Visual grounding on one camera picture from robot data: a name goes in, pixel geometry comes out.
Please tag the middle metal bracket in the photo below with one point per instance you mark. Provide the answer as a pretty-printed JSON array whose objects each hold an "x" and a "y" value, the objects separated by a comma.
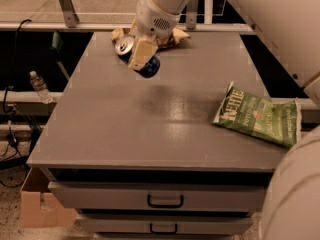
[{"x": 191, "y": 14}]

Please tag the brown snack bag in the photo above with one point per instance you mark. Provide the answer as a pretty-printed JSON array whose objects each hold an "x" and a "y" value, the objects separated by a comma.
[{"x": 175, "y": 38}]

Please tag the metal bracket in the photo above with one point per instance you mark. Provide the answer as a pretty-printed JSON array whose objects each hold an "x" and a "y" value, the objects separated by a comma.
[
  {"x": 70, "y": 17},
  {"x": 191, "y": 14}
]

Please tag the lower grey drawer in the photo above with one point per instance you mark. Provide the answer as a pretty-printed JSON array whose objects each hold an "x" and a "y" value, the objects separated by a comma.
[{"x": 171, "y": 225}]

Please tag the left metal bracket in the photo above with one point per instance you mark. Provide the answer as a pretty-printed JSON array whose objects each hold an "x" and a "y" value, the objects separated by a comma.
[{"x": 70, "y": 17}]

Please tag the green kettle chips bag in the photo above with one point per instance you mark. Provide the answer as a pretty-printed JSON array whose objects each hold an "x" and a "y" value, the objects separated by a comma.
[{"x": 255, "y": 116}]

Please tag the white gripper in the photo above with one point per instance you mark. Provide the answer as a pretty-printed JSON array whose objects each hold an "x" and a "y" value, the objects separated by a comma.
[{"x": 152, "y": 21}]

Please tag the grey drawer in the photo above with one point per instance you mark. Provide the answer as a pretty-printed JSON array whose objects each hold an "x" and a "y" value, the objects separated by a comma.
[
  {"x": 171, "y": 225},
  {"x": 161, "y": 197}
]

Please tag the clear plastic water bottle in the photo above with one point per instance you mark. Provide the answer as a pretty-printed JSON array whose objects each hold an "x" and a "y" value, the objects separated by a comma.
[{"x": 40, "y": 87}]

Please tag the green handled tool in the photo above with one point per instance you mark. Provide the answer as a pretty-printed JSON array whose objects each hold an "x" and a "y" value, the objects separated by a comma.
[{"x": 56, "y": 47}]

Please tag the grey drawer cabinet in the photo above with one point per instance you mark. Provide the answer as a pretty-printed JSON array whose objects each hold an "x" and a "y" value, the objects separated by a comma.
[{"x": 113, "y": 126}]

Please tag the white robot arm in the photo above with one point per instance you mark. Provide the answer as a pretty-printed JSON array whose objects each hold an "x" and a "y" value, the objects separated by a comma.
[{"x": 291, "y": 30}]

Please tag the blue pepsi can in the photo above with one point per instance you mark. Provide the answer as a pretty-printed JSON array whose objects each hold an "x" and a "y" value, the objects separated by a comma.
[{"x": 138, "y": 55}]

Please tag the upper grey drawer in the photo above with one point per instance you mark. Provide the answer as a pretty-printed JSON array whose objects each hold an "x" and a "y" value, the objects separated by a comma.
[{"x": 161, "y": 197}]

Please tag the cardboard box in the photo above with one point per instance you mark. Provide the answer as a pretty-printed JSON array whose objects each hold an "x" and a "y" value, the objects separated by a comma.
[{"x": 39, "y": 207}]

